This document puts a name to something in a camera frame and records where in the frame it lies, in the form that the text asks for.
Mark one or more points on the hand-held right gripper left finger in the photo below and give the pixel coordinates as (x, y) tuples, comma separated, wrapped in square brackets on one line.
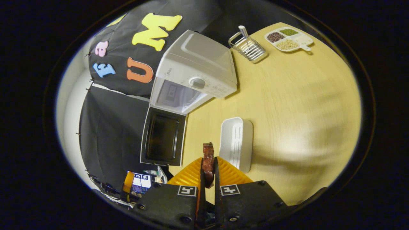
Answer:
[(169, 204)]

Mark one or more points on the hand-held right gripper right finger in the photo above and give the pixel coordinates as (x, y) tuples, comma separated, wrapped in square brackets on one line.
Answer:
[(246, 204)]

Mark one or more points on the red meat piece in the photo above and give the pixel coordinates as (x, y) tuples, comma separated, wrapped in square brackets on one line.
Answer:
[(208, 163)]

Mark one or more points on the white microwave oven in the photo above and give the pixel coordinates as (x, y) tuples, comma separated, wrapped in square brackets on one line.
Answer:
[(198, 54)]

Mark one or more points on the green capped plastic bottle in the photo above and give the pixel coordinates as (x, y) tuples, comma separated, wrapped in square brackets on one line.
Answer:
[(151, 172)]

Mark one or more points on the white rectangular tray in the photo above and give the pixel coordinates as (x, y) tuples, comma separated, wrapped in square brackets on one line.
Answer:
[(236, 140)]

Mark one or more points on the white divided dish of beans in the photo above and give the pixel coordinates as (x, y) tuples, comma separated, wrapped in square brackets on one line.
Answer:
[(287, 40)]

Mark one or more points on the small kitchen utensil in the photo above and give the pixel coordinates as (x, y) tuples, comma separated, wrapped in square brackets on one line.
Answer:
[(243, 32)]

